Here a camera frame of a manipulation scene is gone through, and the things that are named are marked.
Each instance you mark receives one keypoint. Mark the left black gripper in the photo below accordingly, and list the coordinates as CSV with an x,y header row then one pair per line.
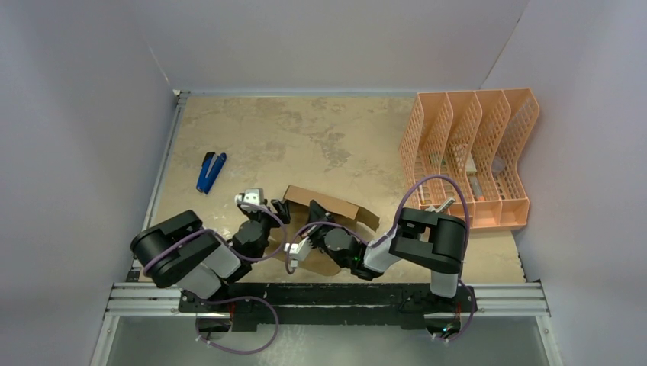
x,y
281,209

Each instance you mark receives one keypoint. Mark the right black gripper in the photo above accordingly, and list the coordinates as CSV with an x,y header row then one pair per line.
x,y
314,223

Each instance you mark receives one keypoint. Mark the brown cardboard box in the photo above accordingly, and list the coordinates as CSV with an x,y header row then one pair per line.
x,y
353,216

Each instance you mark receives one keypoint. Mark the orange plastic file organizer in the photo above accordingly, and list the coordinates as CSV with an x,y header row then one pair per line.
x,y
444,127

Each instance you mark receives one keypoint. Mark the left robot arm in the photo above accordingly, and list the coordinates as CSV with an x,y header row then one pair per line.
x,y
181,251

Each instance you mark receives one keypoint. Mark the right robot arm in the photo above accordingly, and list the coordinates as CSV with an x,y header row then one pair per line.
x,y
432,240

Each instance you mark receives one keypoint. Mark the blue stapler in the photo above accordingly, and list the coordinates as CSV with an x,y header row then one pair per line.
x,y
210,169

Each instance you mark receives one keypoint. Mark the grey orange marker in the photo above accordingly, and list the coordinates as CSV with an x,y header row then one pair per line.
x,y
476,187

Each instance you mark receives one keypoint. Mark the white block in organizer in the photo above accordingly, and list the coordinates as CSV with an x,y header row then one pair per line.
x,y
470,166

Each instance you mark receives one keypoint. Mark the purple round item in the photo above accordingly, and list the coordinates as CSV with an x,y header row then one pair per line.
x,y
498,165

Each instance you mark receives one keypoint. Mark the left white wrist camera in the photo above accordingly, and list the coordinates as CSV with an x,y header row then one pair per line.
x,y
250,199

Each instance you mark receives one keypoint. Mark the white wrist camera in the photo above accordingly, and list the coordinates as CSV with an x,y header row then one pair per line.
x,y
298,252
250,199

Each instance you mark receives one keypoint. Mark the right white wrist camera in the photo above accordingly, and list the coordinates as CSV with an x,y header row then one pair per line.
x,y
298,252

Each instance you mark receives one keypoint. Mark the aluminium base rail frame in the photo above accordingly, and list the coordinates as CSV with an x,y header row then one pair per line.
x,y
410,306

